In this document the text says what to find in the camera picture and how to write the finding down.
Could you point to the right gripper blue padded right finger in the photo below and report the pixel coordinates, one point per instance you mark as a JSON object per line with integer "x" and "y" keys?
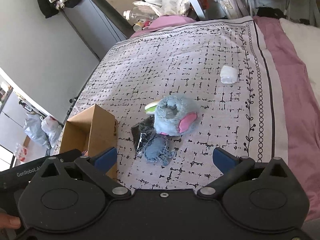
{"x": 223, "y": 160}

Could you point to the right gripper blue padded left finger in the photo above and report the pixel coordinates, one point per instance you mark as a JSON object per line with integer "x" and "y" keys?
{"x": 105, "y": 160}

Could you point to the brown cardboard box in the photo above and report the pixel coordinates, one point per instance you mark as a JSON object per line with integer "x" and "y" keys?
{"x": 91, "y": 132}

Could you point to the black plastic item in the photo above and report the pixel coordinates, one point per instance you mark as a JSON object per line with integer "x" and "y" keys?
{"x": 142, "y": 133}

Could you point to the blue knitted pouch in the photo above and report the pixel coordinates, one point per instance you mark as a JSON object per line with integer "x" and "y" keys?
{"x": 157, "y": 150}

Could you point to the blue pink plush slipper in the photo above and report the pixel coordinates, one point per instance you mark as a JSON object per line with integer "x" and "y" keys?
{"x": 176, "y": 115}

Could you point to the plush hamburger toy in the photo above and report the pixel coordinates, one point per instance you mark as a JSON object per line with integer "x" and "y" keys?
{"x": 151, "y": 107}

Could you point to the white tissue pack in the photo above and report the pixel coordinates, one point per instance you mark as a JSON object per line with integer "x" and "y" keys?
{"x": 229, "y": 75}

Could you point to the person's hand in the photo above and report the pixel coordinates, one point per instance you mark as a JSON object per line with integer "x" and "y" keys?
{"x": 9, "y": 222}

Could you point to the white red plastic bag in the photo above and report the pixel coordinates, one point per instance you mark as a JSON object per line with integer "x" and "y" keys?
{"x": 52, "y": 128}

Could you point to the grey plastic bag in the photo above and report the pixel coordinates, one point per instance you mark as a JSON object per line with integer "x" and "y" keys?
{"x": 32, "y": 128}

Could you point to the pink bed sheet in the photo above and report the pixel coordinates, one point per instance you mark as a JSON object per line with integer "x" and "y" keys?
{"x": 300, "y": 106}

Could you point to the patterned white black bedspread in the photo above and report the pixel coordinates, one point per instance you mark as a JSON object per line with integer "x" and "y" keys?
{"x": 244, "y": 118}

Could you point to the grey door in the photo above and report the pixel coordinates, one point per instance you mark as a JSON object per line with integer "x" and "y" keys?
{"x": 95, "y": 29}

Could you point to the cream blanket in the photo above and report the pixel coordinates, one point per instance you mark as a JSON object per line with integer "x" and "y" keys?
{"x": 305, "y": 39}

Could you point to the clear plastic bottle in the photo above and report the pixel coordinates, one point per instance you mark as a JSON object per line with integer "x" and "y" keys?
{"x": 139, "y": 13}

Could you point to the white plastic bags pile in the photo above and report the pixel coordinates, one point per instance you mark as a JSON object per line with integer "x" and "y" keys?
{"x": 165, "y": 8}

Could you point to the white shopping bag under desk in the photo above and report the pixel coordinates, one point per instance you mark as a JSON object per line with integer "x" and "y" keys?
{"x": 230, "y": 8}

